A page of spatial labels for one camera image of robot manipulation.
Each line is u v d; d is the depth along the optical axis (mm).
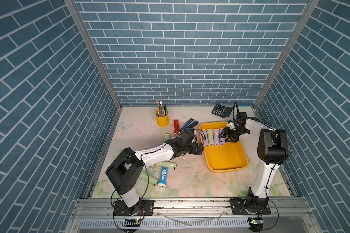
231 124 961
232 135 882
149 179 808
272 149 558
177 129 1046
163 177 806
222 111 1155
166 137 983
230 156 934
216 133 994
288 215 750
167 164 866
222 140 959
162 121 1027
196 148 768
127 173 444
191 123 1079
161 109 1019
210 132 1005
